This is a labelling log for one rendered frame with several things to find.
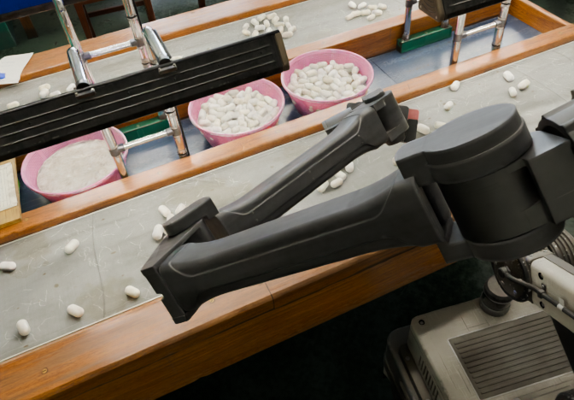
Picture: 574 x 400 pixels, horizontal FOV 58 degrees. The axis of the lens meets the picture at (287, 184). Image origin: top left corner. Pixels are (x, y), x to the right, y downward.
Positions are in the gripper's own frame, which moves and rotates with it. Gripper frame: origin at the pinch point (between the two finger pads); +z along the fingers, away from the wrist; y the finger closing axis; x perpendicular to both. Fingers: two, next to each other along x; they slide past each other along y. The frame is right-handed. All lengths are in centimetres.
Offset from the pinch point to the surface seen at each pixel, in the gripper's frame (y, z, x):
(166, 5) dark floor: -171, 210, 111
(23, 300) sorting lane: -66, -15, -46
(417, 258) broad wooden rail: 10.7, 9.4, -25.7
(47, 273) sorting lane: -65, -11, -40
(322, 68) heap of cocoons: -23, 45, 25
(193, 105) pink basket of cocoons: -54, 25, 6
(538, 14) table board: 41, 72, 57
